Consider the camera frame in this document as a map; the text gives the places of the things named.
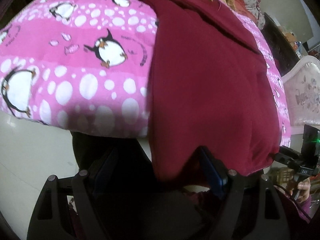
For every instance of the white floral headboard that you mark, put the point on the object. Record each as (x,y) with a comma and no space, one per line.
(305,92)

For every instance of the person's right forearm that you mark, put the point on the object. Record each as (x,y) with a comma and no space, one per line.
(307,208)

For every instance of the pink penguin print blanket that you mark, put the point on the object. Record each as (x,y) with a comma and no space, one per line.
(75,67)

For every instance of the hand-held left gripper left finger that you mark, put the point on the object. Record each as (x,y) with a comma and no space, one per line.
(102,177)

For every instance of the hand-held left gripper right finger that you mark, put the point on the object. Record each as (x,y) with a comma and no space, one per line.
(212,175)

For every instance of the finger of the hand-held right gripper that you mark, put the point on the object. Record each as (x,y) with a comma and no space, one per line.
(290,151)
(286,160)

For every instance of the maroon fleece garment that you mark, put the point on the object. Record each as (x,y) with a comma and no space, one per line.
(200,80)

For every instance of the person's right hand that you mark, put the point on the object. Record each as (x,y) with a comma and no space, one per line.
(303,190)

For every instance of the person's dark clothing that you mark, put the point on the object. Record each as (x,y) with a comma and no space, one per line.
(162,217)

